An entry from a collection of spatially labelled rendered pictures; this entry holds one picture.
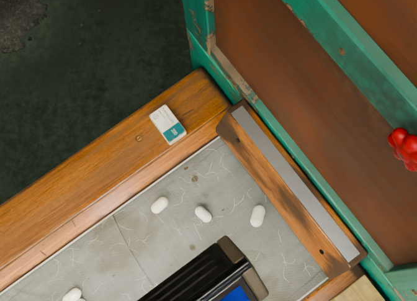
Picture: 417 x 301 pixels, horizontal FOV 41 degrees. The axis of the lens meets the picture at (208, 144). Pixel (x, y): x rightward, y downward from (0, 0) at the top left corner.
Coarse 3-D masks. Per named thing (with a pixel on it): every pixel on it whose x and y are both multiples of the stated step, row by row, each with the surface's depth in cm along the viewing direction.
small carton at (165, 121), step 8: (160, 112) 95; (168, 112) 95; (152, 120) 95; (160, 120) 95; (168, 120) 95; (176, 120) 94; (160, 128) 94; (168, 128) 94; (176, 128) 94; (168, 136) 94; (176, 136) 94
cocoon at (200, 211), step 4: (196, 208) 94; (200, 208) 93; (204, 208) 94; (196, 212) 93; (200, 212) 93; (204, 212) 93; (208, 212) 94; (200, 216) 93; (204, 216) 93; (208, 216) 93; (204, 220) 93; (208, 220) 93
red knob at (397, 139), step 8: (400, 128) 45; (392, 136) 45; (400, 136) 44; (408, 136) 44; (416, 136) 44; (392, 144) 46; (400, 144) 45; (408, 144) 44; (416, 144) 43; (400, 152) 45; (408, 152) 44; (416, 152) 44; (408, 160) 45; (416, 160) 44; (408, 168) 46; (416, 168) 45
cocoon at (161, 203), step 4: (156, 200) 94; (160, 200) 94; (164, 200) 94; (152, 204) 94; (156, 204) 94; (160, 204) 94; (164, 204) 94; (152, 208) 94; (156, 208) 93; (160, 208) 94; (156, 212) 94
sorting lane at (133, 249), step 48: (144, 192) 96; (192, 192) 96; (240, 192) 96; (96, 240) 94; (144, 240) 94; (192, 240) 94; (240, 240) 93; (288, 240) 93; (48, 288) 93; (96, 288) 92; (144, 288) 92; (288, 288) 91
